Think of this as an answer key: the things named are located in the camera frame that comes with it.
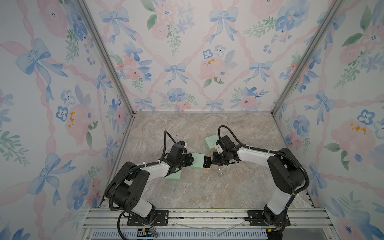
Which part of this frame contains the small green jewelry box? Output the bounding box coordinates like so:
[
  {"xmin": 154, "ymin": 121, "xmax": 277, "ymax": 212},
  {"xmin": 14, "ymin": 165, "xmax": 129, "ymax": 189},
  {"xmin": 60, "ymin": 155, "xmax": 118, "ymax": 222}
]
[{"xmin": 165, "ymin": 171, "xmax": 181, "ymax": 181}]

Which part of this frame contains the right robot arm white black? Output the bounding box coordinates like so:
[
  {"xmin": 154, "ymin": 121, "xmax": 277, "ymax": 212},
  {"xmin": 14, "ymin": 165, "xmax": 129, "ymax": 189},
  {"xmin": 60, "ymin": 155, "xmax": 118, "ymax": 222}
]
[{"xmin": 212, "ymin": 136, "xmax": 310, "ymax": 231}]

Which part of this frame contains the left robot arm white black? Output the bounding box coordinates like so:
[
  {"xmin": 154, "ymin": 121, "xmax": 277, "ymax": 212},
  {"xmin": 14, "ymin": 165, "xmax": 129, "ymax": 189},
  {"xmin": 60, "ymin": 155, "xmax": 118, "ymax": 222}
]
[{"xmin": 104, "ymin": 141, "xmax": 194, "ymax": 220}]

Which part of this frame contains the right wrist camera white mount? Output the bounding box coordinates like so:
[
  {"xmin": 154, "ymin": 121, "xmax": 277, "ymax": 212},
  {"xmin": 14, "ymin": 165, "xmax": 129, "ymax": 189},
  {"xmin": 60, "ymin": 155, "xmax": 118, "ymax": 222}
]
[{"xmin": 215, "ymin": 141, "xmax": 224, "ymax": 154}]

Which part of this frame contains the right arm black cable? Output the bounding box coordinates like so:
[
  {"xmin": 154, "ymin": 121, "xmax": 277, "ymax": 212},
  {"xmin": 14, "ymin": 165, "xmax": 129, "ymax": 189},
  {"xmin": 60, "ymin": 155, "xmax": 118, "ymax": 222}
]
[{"xmin": 217, "ymin": 125, "xmax": 310, "ymax": 199}]

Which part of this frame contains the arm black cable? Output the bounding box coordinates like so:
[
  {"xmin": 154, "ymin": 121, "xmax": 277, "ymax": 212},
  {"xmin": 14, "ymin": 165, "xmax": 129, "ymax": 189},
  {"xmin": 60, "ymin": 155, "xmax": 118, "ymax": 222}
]
[
  {"xmin": 107, "ymin": 130, "xmax": 184, "ymax": 240},
  {"xmin": 217, "ymin": 125, "xmax": 310, "ymax": 199}
]

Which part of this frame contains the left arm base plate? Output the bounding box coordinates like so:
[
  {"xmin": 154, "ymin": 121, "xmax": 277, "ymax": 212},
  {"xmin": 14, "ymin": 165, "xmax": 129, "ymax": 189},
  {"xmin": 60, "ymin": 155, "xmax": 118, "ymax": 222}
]
[{"xmin": 127, "ymin": 210, "xmax": 170, "ymax": 227}]

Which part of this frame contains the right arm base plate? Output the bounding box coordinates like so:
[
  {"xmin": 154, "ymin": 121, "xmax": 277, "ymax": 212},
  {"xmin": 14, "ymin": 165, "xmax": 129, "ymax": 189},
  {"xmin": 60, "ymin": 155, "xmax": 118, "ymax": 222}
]
[{"xmin": 244, "ymin": 210, "xmax": 291, "ymax": 228}]

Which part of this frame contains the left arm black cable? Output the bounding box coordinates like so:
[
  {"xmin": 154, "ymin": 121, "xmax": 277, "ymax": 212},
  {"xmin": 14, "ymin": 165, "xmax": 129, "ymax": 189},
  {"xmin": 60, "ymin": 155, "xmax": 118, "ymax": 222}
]
[{"xmin": 107, "ymin": 130, "xmax": 184, "ymax": 240}]

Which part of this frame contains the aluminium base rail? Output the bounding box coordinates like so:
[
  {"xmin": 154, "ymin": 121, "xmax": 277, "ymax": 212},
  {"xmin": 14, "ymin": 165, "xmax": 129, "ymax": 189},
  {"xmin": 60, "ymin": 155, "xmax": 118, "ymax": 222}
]
[{"xmin": 78, "ymin": 209, "xmax": 340, "ymax": 240}]

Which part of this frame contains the aluminium frame post right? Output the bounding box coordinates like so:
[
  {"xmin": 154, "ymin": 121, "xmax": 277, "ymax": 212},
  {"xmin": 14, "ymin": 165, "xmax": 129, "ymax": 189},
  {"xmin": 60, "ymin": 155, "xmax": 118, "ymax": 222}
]
[{"xmin": 271, "ymin": 0, "xmax": 345, "ymax": 117}]

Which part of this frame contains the aluminium frame post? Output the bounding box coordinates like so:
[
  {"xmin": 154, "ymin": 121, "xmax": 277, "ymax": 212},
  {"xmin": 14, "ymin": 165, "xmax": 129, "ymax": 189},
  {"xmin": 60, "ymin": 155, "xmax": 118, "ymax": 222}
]
[
  {"xmin": 74, "ymin": 0, "xmax": 134, "ymax": 116},
  {"xmin": 271, "ymin": 0, "xmax": 345, "ymax": 117}
]

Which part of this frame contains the aluminium frame post left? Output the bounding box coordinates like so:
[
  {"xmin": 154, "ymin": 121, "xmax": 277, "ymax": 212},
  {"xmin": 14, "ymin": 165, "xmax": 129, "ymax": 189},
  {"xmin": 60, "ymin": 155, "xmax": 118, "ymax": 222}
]
[{"xmin": 74, "ymin": 0, "xmax": 134, "ymax": 116}]

